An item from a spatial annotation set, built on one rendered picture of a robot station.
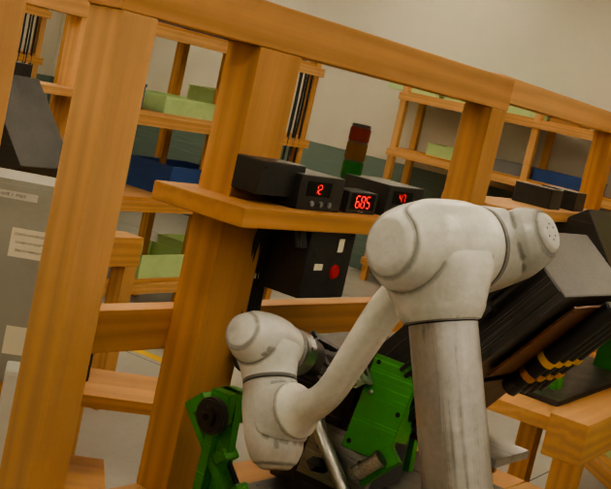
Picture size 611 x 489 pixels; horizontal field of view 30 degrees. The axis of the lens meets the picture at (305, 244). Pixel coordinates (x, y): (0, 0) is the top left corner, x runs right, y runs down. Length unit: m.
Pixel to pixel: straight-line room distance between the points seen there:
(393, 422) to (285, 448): 0.41
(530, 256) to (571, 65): 10.11
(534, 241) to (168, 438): 1.05
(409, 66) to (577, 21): 9.12
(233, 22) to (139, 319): 0.63
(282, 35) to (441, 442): 1.06
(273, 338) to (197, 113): 6.09
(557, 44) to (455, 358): 10.35
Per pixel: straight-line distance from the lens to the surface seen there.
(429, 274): 1.56
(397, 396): 2.40
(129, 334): 2.35
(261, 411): 2.04
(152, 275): 8.12
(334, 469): 2.41
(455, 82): 2.96
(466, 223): 1.61
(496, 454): 2.46
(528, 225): 1.70
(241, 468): 2.76
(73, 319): 2.11
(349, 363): 1.94
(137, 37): 2.06
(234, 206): 2.20
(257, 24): 2.29
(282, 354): 2.08
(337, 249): 2.49
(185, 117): 7.96
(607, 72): 11.66
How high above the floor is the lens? 1.78
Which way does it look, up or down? 7 degrees down
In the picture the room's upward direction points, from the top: 13 degrees clockwise
